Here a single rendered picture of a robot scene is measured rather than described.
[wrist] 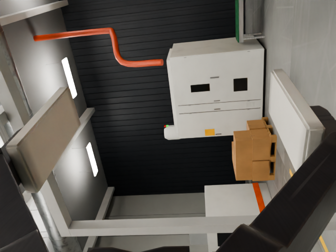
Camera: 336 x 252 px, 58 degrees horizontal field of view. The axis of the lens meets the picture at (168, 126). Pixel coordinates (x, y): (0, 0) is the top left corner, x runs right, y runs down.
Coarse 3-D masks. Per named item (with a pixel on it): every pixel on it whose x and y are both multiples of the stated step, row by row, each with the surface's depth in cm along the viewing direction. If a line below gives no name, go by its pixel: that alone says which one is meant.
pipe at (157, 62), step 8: (64, 32) 847; (72, 32) 843; (80, 32) 840; (88, 32) 838; (96, 32) 836; (104, 32) 834; (112, 32) 824; (40, 40) 863; (112, 40) 816; (120, 56) 795; (128, 64) 776; (136, 64) 766; (144, 64) 757; (152, 64) 750; (160, 64) 742
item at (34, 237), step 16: (0, 160) 14; (0, 176) 13; (0, 192) 12; (16, 192) 12; (0, 208) 11; (16, 208) 11; (0, 224) 10; (16, 224) 10; (32, 224) 10; (0, 240) 10; (16, 240) 9; (32, 240) 9
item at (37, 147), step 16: (64, 96) 19; (48, 112) 17; (64, 112) 19; (32, 128) 16; (48, 128) 17; (64, 128) 19; (16, 144) 14; (32, 144) 15; (48, 144) 17; (64, 144) 19; (16, 160) 14; (32, 160) 15; (48, 160) 17; (32, 176) 15; (32, 192) 16
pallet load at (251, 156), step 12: (252, 120) 754; (264, 120) 742; (240, 132) 712; (252, 132) 702; (264, 132) 696; (240, 144) 688; (252, 144) 684; (264, 144) 681; (240, 156) 704; (252, 156) 699; (264, 156) 696; (240, 168) 722; (252, 168) 714; (264, 168) 711; (252, 180) 731
